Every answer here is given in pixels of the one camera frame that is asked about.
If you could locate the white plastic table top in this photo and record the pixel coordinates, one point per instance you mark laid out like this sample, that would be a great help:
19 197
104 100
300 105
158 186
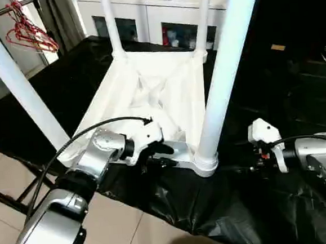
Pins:
167 99

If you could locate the white plastic table leg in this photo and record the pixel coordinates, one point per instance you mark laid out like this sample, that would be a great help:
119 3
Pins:
203 22
12 77
110 24
226 66

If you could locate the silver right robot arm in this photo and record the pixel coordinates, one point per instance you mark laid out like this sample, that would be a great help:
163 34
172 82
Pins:
324 166

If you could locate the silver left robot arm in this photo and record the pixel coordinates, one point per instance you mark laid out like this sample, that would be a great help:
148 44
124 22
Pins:
98 155

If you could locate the black plastic mat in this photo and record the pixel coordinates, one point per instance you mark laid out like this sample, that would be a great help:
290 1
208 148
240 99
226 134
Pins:
276 119

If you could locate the small yellow label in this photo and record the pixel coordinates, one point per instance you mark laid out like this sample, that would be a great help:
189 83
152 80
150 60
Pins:
277 47

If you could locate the white cabinet with glass doors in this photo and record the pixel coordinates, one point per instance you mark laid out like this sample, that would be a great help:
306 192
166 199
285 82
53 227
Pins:
137 14

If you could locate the grey curtain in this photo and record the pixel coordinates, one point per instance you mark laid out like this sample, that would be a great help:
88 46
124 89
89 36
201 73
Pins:
62 20

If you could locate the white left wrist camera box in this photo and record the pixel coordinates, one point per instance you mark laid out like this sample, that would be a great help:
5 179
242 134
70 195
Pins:
147 137

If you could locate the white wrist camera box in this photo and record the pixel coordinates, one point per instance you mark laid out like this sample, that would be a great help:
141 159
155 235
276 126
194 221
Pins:
147 137
265 133

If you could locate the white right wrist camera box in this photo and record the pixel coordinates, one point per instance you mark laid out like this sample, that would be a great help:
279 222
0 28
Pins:
265 133

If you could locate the black metal table frame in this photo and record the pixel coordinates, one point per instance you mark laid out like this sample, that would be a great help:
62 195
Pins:
18 190

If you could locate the dark metal clothes rail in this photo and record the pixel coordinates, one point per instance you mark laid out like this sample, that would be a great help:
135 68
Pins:
10 8

